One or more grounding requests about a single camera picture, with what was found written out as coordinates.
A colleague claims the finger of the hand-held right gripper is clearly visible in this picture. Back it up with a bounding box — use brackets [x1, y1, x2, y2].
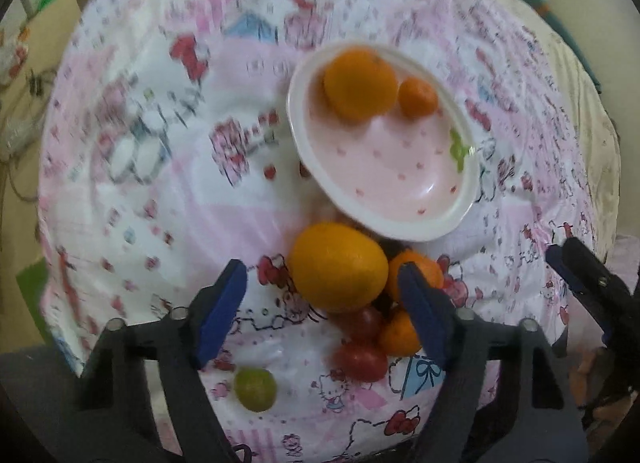
[600, 303, 640, 349]
[546, 237, 631, 309]

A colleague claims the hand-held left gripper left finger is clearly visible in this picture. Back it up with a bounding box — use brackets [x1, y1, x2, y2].
[75, 259, 248, 463]

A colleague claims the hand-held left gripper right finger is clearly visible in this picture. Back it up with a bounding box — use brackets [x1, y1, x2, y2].
[398, 263, 587, 463]

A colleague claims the small mandarin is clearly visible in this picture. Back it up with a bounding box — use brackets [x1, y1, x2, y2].
[377, 308, 423, 356]
[387, 250, 445, 301]
[397, 78, 440, 118]

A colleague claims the red cherry tomato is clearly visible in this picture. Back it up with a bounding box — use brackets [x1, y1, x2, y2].
[340, 305, 385, 343]
[334, 340, 390, 384]

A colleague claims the green grape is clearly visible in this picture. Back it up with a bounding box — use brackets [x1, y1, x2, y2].
[234, 367, 278, 413]

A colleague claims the large smooth orange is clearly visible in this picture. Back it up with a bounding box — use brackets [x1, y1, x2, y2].
[287, 223, 390, 314]

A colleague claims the pink dotted white plate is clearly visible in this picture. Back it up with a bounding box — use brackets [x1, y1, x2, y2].
[286, 42, 482, 243]

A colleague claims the pink cartoon printed blanket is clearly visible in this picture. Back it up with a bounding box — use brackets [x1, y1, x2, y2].
[37, 0, 608, 463]

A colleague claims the cream duvet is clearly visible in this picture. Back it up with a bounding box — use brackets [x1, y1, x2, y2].
[480, 0, 623, 264]

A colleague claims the large orange with stem mark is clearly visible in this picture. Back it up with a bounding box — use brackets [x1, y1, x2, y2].
[323, 48, 399, 124]

